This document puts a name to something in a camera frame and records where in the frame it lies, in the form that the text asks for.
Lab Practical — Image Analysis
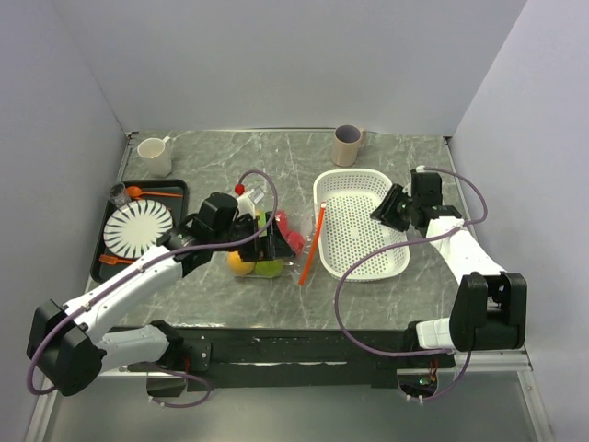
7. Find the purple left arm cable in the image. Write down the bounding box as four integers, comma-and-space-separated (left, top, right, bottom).
26, 169, 279, 395

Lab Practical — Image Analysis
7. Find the orange fork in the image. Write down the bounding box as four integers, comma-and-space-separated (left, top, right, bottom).
98, 254, 134, 265

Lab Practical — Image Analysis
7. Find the white mug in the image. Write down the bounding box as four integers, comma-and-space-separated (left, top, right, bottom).
137, 136, 172, 178

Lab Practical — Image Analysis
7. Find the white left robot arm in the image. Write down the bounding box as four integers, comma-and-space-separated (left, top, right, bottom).
27, 192, 296, 396

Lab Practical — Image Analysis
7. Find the clear plastic cup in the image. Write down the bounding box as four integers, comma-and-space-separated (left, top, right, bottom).
109, 182, 132, 208

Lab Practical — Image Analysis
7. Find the clear zip top bag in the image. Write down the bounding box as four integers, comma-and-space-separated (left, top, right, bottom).
225, 184, 315, 281

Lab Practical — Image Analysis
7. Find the green bitter gourd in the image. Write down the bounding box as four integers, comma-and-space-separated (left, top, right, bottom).
256, 211, 271, 230

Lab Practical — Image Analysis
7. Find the striped white plate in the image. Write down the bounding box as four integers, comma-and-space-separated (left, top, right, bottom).
102, 200, 173, 259

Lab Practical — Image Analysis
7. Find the red apple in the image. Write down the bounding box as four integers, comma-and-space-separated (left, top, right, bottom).
286, 231, 306, 256

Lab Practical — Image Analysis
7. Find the black tray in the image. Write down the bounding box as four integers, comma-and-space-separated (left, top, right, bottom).
90, 179, 189, 283

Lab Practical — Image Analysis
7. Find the red chili pepper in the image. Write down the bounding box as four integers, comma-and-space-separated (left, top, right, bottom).
275, 210, 290, 238

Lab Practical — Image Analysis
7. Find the white perforated plastic basket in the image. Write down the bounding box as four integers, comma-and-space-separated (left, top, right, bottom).
313, 169, 407, 280

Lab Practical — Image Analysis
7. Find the green pear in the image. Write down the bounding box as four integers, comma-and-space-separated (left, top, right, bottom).
254, 260, 284, 278

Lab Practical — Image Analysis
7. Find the beige mug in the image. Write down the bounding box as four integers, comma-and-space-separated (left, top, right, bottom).
331, 124, 367, 168

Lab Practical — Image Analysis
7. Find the orange plastic spoon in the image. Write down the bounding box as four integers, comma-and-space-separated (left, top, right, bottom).
126, 186, 183, 199

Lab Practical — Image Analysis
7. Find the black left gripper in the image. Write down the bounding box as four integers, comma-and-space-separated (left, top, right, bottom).
213, 211, 295, 262

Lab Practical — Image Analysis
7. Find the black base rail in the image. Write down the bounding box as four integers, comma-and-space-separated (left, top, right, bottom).
126, 321, 510, 398

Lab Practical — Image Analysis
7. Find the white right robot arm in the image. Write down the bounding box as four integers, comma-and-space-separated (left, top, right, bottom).
371, 166, 527, 366

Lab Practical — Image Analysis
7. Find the orange peach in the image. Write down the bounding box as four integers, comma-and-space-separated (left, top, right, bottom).
227, 251, 256, 277

